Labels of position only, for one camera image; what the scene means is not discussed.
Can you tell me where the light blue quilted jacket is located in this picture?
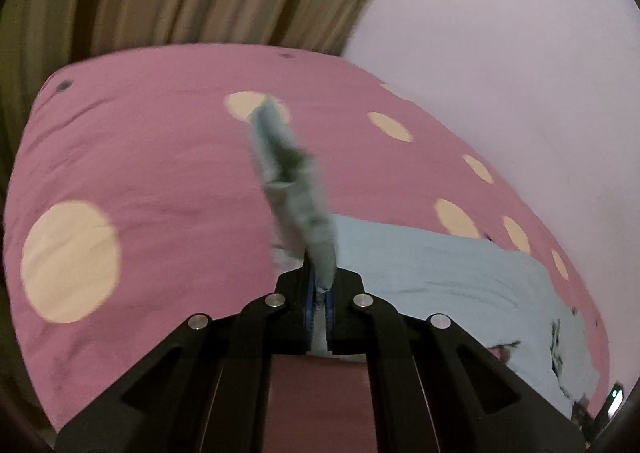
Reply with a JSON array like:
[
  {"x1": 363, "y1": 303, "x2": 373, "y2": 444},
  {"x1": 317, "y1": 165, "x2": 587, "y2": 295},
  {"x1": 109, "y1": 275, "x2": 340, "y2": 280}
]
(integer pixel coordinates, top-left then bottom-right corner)
[{"x1": 250, "y1": 100, "x2": 599, "y2": 416}]

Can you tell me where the pink polka dot bedspread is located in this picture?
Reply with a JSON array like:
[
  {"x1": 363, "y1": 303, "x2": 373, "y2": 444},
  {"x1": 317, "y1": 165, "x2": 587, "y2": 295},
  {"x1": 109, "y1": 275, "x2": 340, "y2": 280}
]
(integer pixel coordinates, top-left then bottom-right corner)
[{"x1": 3, "y1": 44, "x2": 608, "y2": 452}]

